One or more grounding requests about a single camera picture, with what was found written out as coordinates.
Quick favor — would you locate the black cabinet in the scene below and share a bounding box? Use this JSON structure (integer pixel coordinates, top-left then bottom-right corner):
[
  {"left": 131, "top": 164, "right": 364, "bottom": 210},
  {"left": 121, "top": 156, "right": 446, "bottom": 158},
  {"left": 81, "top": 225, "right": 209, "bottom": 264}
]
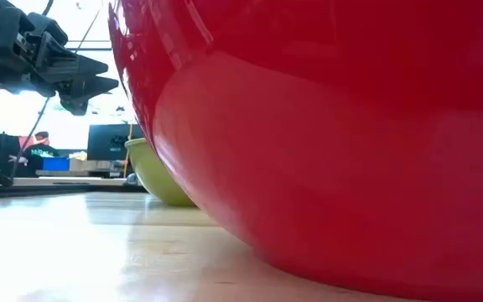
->
[{"left": 0, "top": 133, "right": 21, "bottom": 177}]

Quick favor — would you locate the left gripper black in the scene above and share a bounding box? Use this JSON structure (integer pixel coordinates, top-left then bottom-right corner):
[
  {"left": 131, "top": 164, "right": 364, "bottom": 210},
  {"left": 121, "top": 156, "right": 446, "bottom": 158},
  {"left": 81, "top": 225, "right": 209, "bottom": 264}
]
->
[{"left": 0, "top": 0, "right": 120, "bottom": 117}]

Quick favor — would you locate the yellow bowl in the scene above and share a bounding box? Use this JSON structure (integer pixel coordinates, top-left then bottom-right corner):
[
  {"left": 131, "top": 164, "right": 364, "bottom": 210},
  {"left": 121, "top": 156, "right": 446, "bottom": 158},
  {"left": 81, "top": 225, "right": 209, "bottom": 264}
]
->
[{"left": 124, "top": 138, "right": 196, "bottom": 208}]

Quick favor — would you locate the nested rainbow bowls stack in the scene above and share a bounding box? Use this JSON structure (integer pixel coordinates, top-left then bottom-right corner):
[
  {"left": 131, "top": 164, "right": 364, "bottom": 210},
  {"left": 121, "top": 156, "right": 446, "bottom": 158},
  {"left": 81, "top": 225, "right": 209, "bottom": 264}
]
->
[{"left": 107, "top": 0, "right": 483, "bottom": 302}]

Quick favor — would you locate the blue box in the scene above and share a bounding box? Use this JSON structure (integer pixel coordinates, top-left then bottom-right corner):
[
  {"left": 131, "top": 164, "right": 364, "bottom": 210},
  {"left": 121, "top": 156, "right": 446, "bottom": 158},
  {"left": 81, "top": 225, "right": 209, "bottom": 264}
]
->
[{"left": 42, "top": 157, "right": 71, "bottom": 172}]

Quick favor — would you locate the black monitor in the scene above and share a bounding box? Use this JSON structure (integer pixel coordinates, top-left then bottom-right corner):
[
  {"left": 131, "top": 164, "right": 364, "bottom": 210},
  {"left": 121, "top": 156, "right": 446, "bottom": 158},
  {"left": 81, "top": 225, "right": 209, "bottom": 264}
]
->
[{"left": 86, "top": 123, "right": 145, "bottom": 162}]

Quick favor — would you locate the black aluminium table frame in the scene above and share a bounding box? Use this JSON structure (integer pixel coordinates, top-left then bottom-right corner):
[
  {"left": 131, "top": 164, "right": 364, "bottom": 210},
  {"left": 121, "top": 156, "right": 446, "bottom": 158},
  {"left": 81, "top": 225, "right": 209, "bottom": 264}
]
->
[{"left": 0, "top": 161, "right": 148, "bottom": 200}]

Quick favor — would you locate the person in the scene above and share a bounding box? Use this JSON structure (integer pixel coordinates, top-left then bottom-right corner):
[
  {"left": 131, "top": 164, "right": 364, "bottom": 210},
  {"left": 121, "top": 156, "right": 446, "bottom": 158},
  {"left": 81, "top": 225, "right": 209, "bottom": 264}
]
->
[{"left": 8, "top": 131, "right": 60, "bottom": 177}]

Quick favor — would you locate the beige cardboard box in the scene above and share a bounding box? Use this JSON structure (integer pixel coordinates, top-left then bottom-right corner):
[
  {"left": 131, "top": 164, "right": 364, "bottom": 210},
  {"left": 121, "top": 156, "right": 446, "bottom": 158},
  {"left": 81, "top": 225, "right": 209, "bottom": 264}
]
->
[{"left": 69, "top": 158, "right": 113, "bottom": 173}]

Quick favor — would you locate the light wooden desk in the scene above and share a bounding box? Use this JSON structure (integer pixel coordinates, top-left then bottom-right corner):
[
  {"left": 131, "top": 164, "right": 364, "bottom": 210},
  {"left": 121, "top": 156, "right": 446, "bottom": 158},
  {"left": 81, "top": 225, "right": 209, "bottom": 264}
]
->
[{"left": 0, "top": 176, "right": 127, "bottom": 187}]

